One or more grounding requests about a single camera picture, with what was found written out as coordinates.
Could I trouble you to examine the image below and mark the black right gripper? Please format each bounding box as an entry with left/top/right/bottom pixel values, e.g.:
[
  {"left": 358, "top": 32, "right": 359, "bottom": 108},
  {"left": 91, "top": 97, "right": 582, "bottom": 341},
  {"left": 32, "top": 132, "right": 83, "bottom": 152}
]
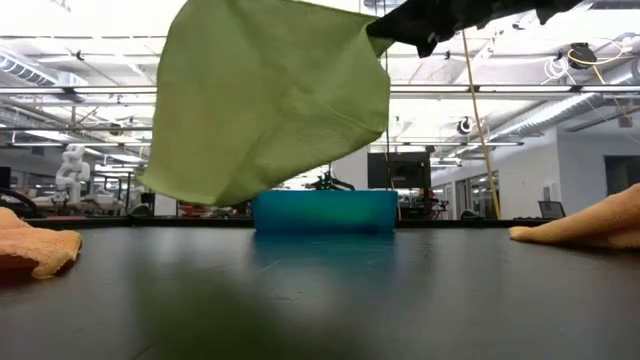
[{"left": 367, "top": 0, "right": 584, "bottom": 59}]

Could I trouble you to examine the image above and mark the green microfiber towel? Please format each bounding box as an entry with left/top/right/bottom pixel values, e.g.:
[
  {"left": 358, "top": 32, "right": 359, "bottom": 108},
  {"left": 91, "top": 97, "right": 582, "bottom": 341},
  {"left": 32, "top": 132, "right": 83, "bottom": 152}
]
[{"left": 136, "top": 0, "right": 397, "bottom": 208}]

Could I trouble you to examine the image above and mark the orange microfiber towel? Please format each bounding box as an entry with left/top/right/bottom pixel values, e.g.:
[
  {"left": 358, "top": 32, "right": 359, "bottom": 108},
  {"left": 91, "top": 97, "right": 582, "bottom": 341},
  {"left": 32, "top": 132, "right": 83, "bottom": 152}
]
[
  {"left": 507, "top": 181, "right": 640, "bottom": 252},
  {"left": 0, "top": 205, "right": 85, "bottom": 281}
]

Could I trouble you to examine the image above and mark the long light bar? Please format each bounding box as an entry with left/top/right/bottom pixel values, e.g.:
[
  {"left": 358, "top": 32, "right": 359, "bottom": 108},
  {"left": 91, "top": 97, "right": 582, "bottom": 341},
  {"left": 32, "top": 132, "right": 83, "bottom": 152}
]
[{"left": 0, "top": 83, "right": 640, "bottom": 96}]

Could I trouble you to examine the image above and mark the white pillar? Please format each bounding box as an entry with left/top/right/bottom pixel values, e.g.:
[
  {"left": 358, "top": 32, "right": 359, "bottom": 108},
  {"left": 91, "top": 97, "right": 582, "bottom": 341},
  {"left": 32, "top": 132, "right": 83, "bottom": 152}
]
[{"left": 332, "top": 147, "right": 371, "bottom": 190}]

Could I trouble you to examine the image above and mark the blue plastic bin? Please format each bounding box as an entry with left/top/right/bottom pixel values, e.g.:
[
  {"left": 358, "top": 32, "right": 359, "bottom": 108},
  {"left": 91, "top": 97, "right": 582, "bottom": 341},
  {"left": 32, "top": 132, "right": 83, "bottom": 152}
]
[{"left": 251, "top": 188, "right": 400, "bottom": 234}]

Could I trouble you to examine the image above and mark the grey office chair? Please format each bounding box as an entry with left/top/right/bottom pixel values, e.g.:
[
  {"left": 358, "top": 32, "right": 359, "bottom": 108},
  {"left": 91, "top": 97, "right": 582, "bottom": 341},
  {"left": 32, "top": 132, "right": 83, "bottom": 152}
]
[{"left": 536, "top": 199, "right": 567, "bottom": 220}]

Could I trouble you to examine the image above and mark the dark doorway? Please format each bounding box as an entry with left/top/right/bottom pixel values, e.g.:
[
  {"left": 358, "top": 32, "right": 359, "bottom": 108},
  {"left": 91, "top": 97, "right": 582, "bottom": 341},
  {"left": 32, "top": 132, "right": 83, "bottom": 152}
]
[{"left": 603, "top": 154, "right": 640, "bottom": 197}]

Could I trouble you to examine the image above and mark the white cabinet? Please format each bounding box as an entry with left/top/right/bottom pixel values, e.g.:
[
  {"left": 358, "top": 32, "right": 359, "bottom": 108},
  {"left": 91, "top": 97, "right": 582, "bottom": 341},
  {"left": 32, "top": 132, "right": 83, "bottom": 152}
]
[{"left": 153, "top": 192, "right": 179, "bottom": 217}]

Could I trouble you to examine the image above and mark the yellow hanging cord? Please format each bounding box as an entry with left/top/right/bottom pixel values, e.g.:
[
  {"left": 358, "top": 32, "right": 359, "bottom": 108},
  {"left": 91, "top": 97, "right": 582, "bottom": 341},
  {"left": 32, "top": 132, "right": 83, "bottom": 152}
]
[{"left": 460, "top": 29, "right": 503, "bottom": 221}]

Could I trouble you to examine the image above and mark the black wall screen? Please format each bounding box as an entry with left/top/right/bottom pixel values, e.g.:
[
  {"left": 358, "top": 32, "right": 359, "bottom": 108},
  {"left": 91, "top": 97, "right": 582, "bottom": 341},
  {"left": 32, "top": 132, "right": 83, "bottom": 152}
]
[{"left": 367, "top": 151, "right": 433, "bottom": 190}]

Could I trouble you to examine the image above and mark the silver ventilation duct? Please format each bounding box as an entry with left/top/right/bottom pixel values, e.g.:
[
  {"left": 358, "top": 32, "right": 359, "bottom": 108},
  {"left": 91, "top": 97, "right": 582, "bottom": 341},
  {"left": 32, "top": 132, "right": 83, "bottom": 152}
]
[
  {"left": 0, "top": 51, "right": 90, "bottom": 104},
  {"left": 493, "top": 59, "right": 640, "bottom": 142}
]

